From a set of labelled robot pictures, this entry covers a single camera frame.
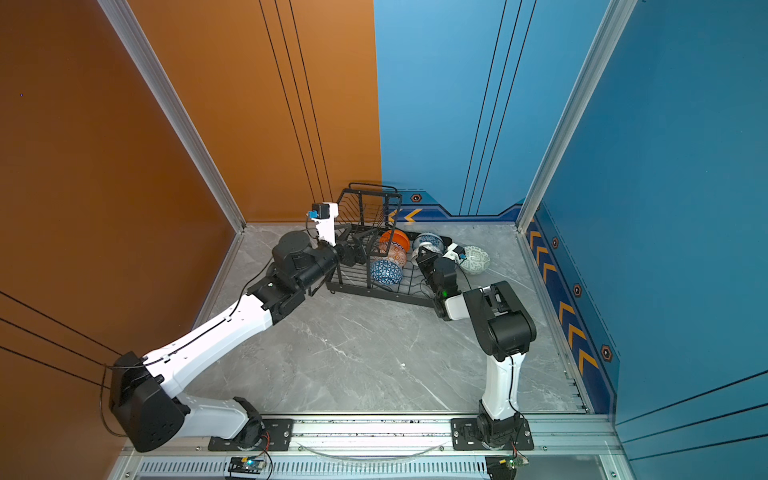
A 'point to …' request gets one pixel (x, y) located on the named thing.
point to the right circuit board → (504, 467)
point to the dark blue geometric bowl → (386, 272)
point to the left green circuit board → (246, 465)
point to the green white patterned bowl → (477, 260)
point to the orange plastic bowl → (397, 237)
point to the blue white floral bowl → (431, 240)
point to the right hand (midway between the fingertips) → (415, 247)
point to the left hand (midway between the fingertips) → (365, 226)
